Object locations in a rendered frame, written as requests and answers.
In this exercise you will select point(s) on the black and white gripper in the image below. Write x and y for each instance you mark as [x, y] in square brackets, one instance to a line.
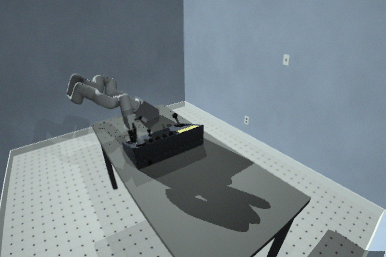
[130, 122]

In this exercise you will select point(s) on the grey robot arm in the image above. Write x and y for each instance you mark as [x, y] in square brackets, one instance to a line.
[109, 100]

